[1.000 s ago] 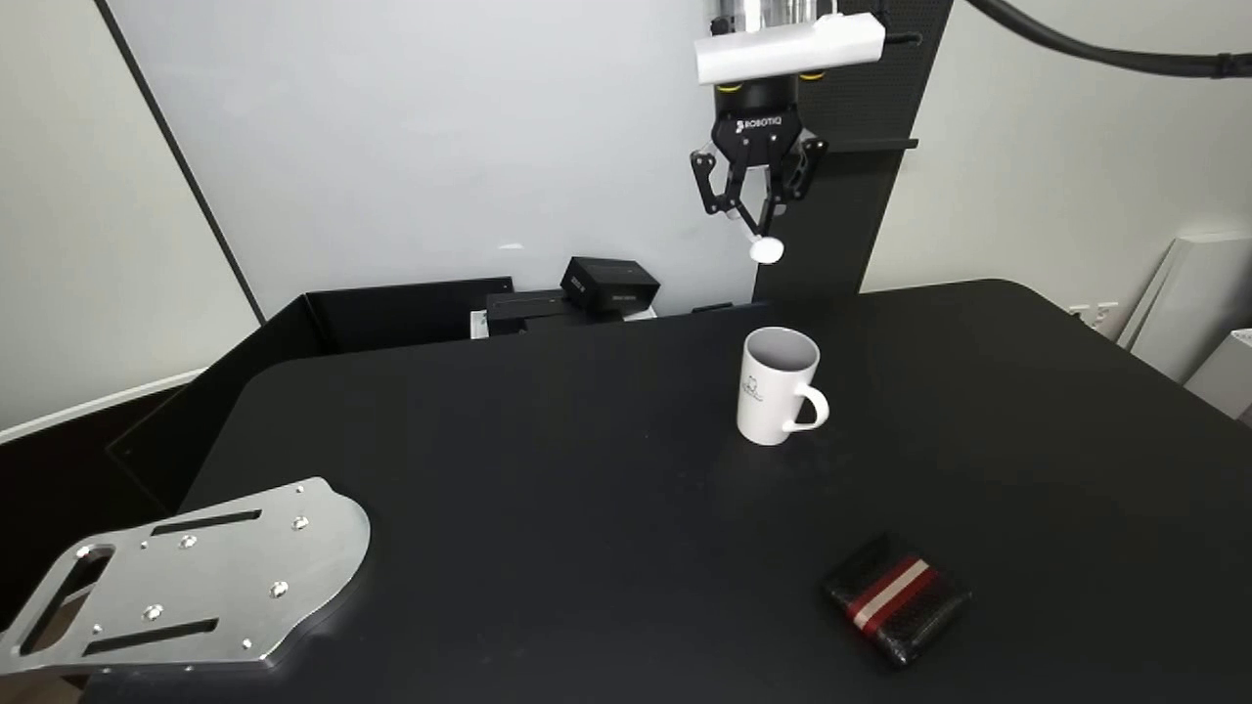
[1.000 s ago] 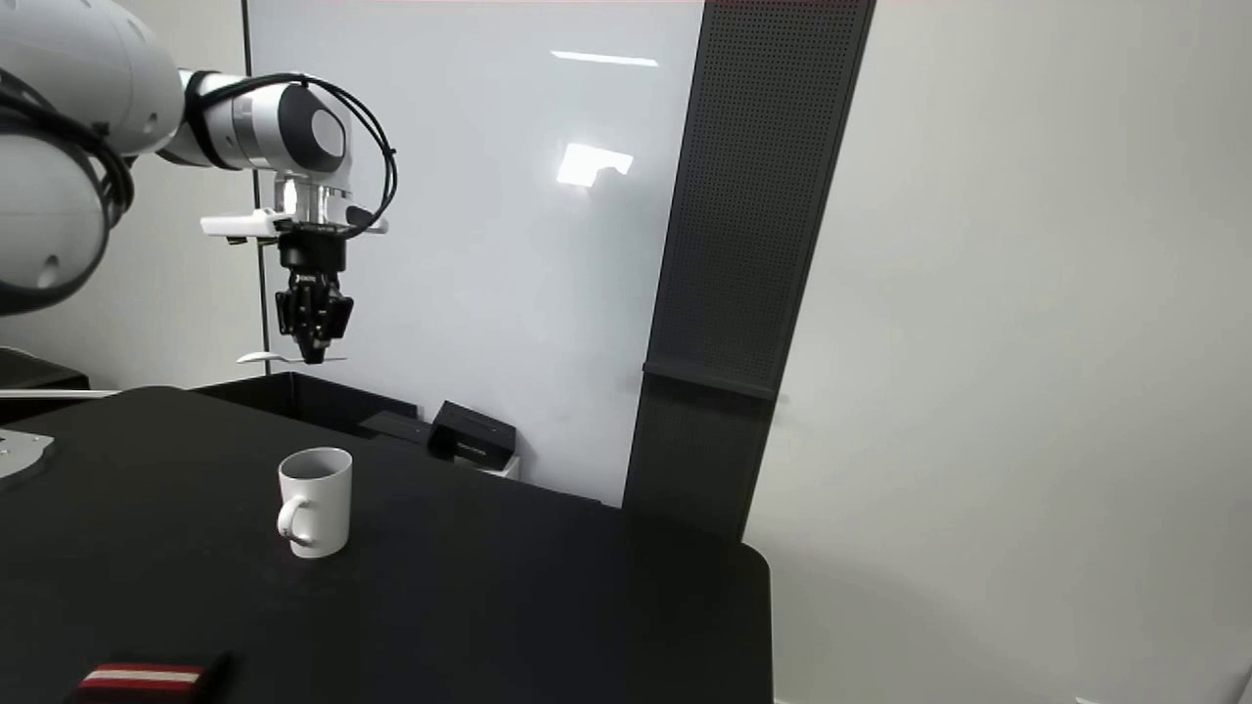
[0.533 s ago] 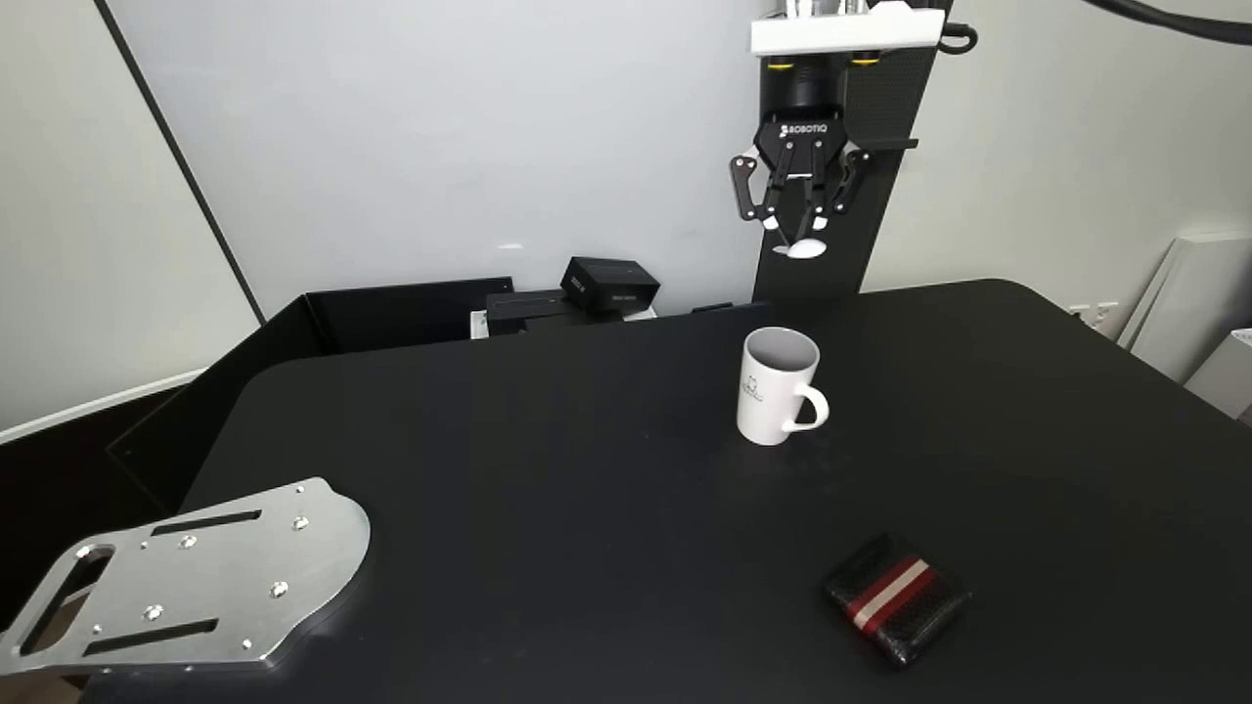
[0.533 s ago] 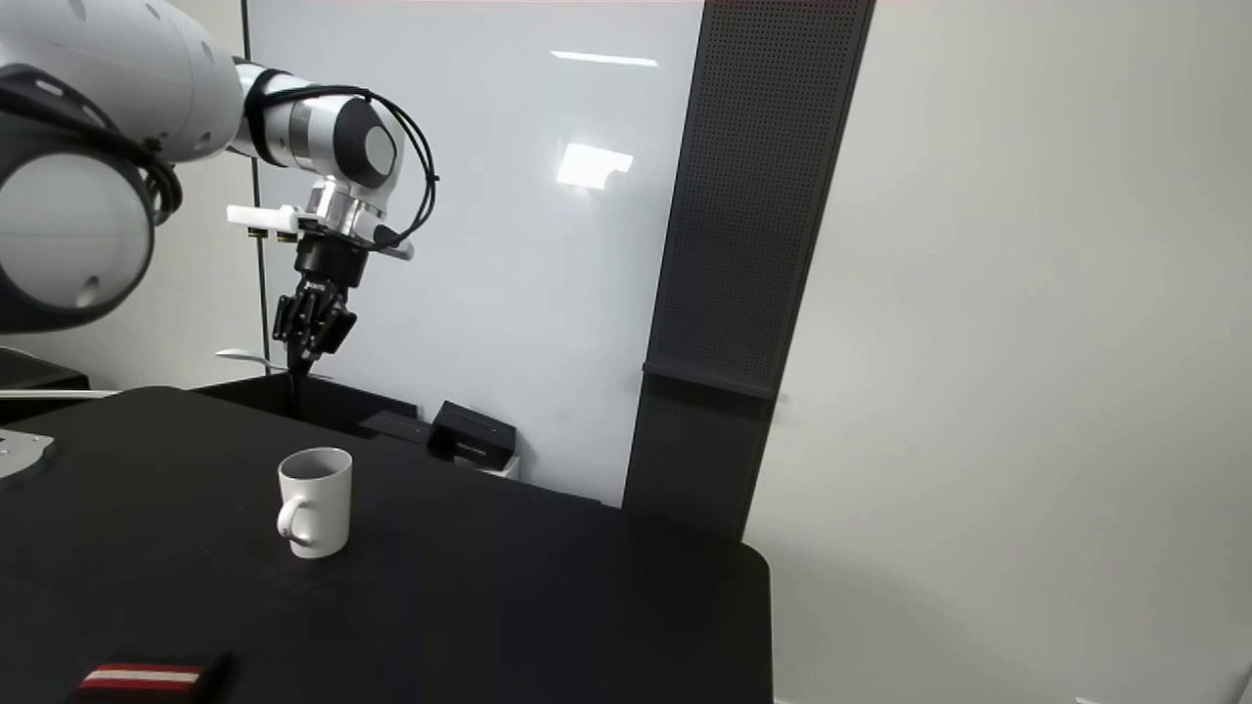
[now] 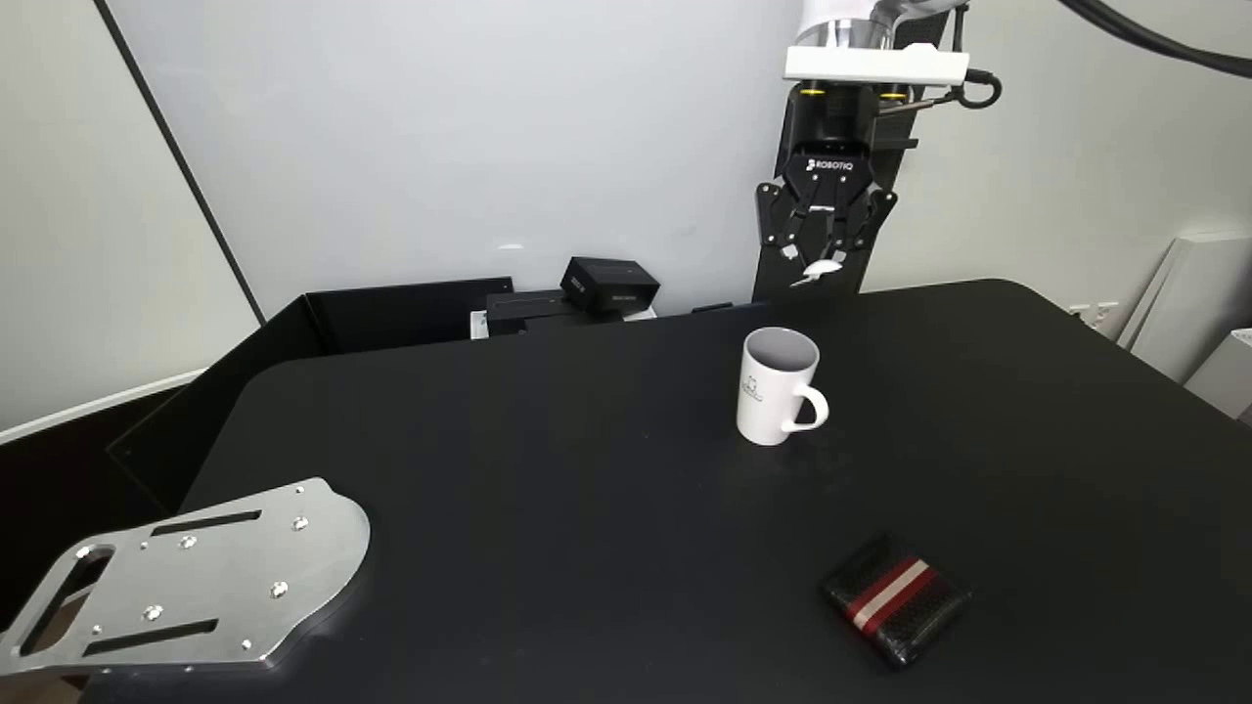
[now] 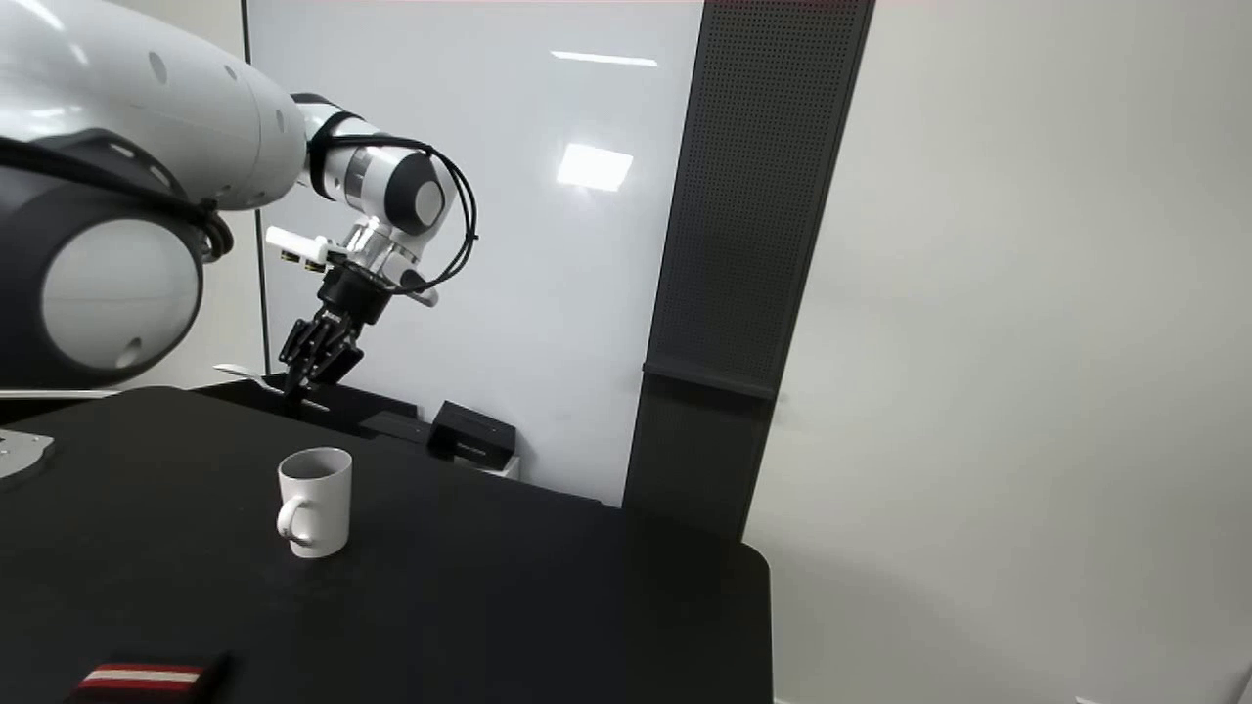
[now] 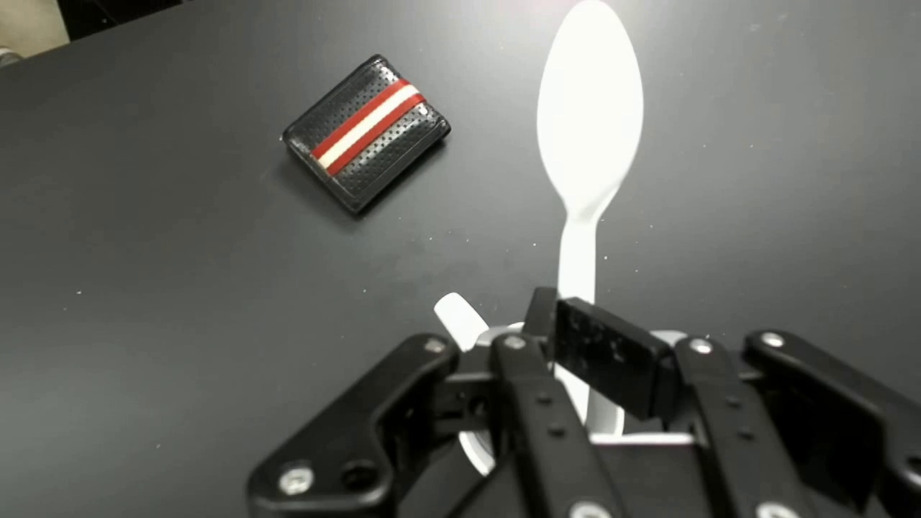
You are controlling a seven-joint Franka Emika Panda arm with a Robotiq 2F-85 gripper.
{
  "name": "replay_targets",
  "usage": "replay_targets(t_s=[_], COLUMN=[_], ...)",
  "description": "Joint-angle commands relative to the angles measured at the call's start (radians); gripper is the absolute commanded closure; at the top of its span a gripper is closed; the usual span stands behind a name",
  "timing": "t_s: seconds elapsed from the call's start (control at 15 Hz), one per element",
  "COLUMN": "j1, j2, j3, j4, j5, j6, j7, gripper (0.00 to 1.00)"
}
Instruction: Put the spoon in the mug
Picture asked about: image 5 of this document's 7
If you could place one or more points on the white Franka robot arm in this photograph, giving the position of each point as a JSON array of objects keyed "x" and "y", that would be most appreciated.
[{"x": 873, "y": 63}]

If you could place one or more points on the white plastic spoon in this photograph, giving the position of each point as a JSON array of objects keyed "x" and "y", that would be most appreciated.
[{"x": 824, "y": 272}]

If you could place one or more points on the grey leaning panel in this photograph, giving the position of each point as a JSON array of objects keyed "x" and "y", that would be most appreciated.
[{"x": 1194, "y": 308}]

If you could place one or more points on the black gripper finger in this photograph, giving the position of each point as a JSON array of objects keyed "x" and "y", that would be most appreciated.
[
  {"x": 865, "y": 240},
  {"x": 775, "y": 247}
]

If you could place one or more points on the silver metal mounting plate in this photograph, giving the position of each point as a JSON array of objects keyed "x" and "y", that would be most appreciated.
[{"x": 210, "y": 573}]

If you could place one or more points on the white ceramic mug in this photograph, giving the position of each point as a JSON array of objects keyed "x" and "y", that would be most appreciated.
[{"x": 770, "y": 397}]

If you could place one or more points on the white whiteboard panel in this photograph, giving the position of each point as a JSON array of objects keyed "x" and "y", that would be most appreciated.
[{"x": 431, "y": 141}]

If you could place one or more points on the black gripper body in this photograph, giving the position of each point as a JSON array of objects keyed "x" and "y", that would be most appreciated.
[{"x": 824, "y": 141}]

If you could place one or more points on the black and red striped block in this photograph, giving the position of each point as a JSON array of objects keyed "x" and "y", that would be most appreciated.
[{"x": 895, "y": 594}]

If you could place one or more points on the small black box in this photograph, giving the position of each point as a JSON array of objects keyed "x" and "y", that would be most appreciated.
[{"x": 607, "y": 286}]

